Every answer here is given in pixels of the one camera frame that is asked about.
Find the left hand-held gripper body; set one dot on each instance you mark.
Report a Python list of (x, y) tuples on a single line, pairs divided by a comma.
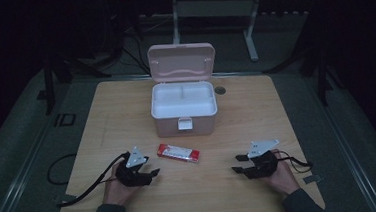
[(131, 176)]

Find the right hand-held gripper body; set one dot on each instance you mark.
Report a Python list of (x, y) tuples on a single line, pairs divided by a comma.
[(263, 166)]

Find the red and white packet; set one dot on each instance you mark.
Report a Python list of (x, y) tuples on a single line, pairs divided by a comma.
[(178, 152)]

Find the white plastic tray insert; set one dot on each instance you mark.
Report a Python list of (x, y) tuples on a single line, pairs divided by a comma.
[(182, 103)]

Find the pink storage box with lid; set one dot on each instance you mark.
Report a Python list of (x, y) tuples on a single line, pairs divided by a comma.
[(181, 64)]

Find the person's left hand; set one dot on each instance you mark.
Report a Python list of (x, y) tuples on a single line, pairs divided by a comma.
[(117, 192)]

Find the person's right hand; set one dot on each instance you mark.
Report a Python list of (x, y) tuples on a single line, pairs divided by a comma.
[(283, 179)]

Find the round table grommet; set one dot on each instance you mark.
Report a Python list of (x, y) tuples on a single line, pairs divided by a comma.
[(220, 90)]

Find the black tripod stand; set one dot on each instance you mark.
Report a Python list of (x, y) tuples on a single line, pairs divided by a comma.
[(321, 76), (49, 85)]

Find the white metal stand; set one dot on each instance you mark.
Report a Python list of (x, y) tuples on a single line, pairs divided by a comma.
[(250, 38)]

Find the grey metal bracket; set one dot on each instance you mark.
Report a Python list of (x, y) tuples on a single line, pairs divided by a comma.
[(313, 178), (63, 198)]

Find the black rectangular floor frame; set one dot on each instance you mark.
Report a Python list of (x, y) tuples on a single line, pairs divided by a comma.
[(56, 120)]

